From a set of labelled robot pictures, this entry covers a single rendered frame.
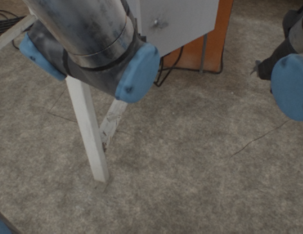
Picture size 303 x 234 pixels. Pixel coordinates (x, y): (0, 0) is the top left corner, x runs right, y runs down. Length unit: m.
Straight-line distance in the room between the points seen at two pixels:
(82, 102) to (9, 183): 0.75
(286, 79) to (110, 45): 0.23
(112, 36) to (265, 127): 1.45
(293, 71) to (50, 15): 0.28
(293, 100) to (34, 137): 1.50
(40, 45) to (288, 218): 1.28
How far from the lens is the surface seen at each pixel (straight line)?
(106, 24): 0.26
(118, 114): 1.28
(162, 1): 0.83
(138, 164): 1.37
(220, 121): 1.59
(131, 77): 0.30
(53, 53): 0.39
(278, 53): 0.61
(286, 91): 0.36
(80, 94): 0.95
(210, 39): 1.78
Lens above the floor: 1.19
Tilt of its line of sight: 48 degrees down
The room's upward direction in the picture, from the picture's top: 2 degrees counter-clockwise
